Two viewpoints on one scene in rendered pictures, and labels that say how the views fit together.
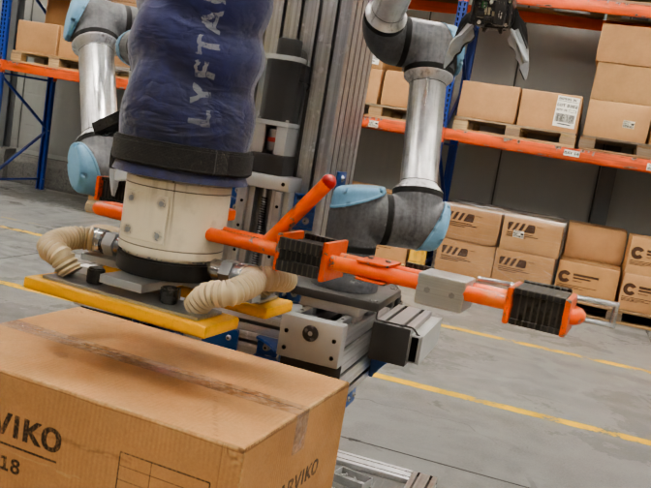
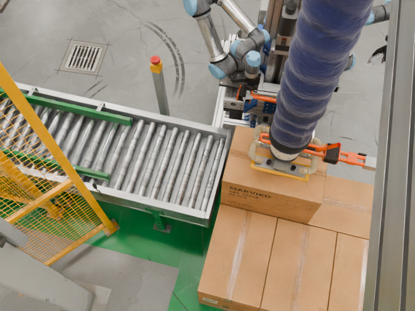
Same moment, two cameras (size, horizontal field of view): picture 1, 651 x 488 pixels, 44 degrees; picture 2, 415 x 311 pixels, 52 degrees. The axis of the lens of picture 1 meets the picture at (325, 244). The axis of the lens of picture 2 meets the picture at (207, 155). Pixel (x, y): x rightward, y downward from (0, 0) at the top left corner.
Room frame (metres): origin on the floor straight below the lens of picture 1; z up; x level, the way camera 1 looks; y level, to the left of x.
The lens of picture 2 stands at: (0.28, 0.82, 3.26)
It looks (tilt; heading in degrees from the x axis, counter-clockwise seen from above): 64 degrees down; 353
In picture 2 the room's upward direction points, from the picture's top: straight up
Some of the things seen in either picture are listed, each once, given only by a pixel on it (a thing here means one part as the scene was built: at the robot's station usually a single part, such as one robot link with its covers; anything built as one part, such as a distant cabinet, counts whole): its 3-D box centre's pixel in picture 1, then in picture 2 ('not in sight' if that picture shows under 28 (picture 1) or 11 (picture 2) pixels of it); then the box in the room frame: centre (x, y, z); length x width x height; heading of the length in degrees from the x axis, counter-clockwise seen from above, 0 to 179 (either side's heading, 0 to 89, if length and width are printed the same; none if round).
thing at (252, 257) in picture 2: not in sight; (299, 246); (0.93, 0.10, 0.34); 1.20 x 1.00 x 0.40; 68
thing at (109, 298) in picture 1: (130, 292); (280, 166); (1.24, 0.29, 1.08); 0.34 x 0.10 x 0.05; 68
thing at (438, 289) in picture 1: (445, 289); (370, 163); (1.15, -0.18, 1.18); 0.07 x 0.07 x 0.04; 68
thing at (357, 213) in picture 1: (358, 213); not in sight; (1.81, -0.06, 1.20); 0.13 x 0.12 x 0.14; 99
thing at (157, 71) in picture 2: not in sight; (162, 103); (2.13, 0.95, 0.50); 0.07 x 0.07 x 1.00; 68
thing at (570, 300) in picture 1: (540, 308); not in sight; (1.09, -0.30, 1.18); 0.08 x 0.07 x 0.05; 68
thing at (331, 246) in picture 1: (310, 255); (331, 153); (1.23, 0.02, 1.18); 0.10 x 0.08 x 0.06; 158
